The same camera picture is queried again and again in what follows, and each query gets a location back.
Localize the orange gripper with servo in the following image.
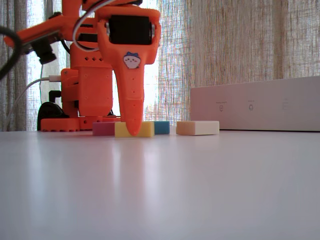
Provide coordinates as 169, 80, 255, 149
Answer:
61, 0, 161, 137

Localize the yellow foam cuboid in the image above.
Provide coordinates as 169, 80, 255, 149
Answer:
114, 121, 155, 138

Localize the orange robot base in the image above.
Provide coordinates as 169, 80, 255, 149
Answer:
39, 66, 121, 132

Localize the blue foam cuboid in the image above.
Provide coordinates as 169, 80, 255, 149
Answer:
153, 120, 171, 135

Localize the pink foam cuboid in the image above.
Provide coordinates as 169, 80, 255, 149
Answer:
92, 121, 116, 137

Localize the white foam cuboid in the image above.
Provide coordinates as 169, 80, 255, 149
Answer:
175, 120, 220, 136

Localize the white cardboard bin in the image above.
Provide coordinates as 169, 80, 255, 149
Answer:
189, 75, 320, 132

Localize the black table clamp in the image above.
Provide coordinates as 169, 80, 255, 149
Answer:
36, 90, 70, 131

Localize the red white black servo cable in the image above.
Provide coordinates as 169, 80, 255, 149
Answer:
73, 0, 118, 53

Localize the black sleeved camera cable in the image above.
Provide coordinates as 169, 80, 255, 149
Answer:
60, 39, 73, 55

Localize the white USB cable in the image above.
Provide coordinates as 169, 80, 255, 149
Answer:
4, 74, 62, 131

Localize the wrist camera on orange mount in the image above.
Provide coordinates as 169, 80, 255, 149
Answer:
3, 13, 65, 65

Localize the thick black cable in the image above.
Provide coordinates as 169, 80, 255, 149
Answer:
0, 24, 25, 81

